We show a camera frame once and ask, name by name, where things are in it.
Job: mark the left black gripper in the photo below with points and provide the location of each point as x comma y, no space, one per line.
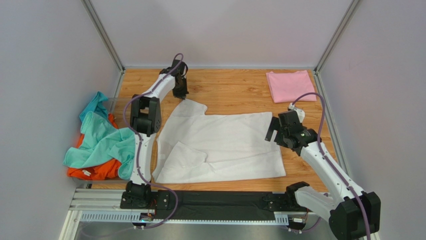
181,94

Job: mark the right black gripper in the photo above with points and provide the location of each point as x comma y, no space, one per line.
277,130

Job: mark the white t shirt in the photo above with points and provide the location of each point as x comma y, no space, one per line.
196,147

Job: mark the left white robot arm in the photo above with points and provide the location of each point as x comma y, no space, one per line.
145,121

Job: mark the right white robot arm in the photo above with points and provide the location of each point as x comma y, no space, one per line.
332,176

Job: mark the folded pink t shirt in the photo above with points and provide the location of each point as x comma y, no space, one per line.
287,87

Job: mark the clear plastic bin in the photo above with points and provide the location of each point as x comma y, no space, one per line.
123,100

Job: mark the teal blue t shirt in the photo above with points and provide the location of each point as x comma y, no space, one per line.
96,105

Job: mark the mint green t shirt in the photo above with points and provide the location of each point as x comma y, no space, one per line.
102,142

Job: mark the orange t shirt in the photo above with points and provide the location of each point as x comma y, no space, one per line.
105,171

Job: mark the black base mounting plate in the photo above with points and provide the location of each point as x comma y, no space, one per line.
221,205

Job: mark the aluminium frame rail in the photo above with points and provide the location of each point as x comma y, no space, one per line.
96,214

